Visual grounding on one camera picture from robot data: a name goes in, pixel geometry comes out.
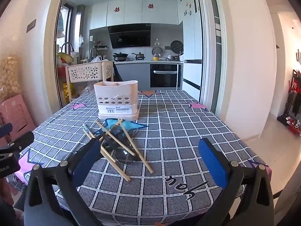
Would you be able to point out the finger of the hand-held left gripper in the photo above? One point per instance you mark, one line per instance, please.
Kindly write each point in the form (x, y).
(6, 130)
(22, 141)

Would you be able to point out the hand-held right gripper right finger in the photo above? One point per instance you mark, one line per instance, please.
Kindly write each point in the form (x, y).
(214, 164)

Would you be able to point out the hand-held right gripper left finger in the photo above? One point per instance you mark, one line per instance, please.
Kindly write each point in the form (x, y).
(85, 162)

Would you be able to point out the blue patterned wooden chopstick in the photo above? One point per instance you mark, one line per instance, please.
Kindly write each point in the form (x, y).
(108, 154)

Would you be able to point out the yellow patterned wooden chopstick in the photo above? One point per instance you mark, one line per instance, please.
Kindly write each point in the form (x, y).
(117, 167)

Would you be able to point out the blue star sticker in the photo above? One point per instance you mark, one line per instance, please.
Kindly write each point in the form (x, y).
(110, 133)

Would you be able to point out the plain wooden chopstick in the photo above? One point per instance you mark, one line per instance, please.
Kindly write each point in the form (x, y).
(112, 129)
(141, 155)

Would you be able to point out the beige plastic cutlery holder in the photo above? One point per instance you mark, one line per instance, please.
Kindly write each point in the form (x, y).
(117, 91)

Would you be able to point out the pink plastic stool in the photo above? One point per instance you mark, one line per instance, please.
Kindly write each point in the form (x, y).
(14, 115)

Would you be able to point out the grey checked tablecloth with stars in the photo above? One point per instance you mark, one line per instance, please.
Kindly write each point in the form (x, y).
(176, 134)

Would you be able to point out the bag of white puffs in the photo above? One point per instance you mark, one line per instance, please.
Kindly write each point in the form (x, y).
(9, 77)

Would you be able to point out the gold foil bag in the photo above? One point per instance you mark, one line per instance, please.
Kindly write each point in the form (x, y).
(68, 90)

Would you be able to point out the clear plastic bag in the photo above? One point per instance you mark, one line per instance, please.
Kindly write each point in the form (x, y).
(89, 89)

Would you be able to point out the red basket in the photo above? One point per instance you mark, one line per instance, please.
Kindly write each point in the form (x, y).
(61, 73)

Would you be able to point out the beige plastic rack cart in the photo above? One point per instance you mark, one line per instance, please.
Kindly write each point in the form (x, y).
(84, 71)

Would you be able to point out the dark hanging cloth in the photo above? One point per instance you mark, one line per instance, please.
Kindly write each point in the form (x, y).
(117, 73)

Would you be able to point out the black built-in oven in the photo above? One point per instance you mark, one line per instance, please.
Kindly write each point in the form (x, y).
(164, 77)

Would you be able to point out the grey kitchen counter cabinet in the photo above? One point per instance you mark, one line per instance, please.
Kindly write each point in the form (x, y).
(134, 74)

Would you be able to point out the dark rack with red items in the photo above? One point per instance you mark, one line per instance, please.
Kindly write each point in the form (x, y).
(292, 98)

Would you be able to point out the curved kitchen faucet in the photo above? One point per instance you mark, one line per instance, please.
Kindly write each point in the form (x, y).
(67, 43)

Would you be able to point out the black frying pan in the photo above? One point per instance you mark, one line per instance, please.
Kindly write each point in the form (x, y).
(120, 56)

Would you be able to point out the hanging white plastic bag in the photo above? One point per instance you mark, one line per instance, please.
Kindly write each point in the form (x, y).
(81, 40)

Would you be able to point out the cooking pot with lid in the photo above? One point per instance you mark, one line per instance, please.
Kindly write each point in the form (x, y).
(139, 56)

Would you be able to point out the yellow bowl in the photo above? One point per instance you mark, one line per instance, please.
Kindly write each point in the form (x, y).
(156, 58)

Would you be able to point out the dark round hanging trivet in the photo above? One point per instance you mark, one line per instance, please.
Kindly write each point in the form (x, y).
(176, 46)

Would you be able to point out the white refrigerator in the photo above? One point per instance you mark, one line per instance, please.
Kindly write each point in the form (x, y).
(191, 40)

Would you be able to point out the grey round hanging trivet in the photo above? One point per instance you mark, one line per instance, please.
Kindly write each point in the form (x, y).
(156, 51)

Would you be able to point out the black range hood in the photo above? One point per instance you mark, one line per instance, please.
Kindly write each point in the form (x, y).
(131, 37)

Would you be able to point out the red paper decal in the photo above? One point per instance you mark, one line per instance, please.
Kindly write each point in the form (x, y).
(150, 6)
(116, 9)

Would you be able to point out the white upper kitchen cabinets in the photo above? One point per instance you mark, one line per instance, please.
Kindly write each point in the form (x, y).
(131, 11)

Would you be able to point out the grey wall switch plate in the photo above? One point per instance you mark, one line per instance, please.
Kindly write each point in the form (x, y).
(31, 26)

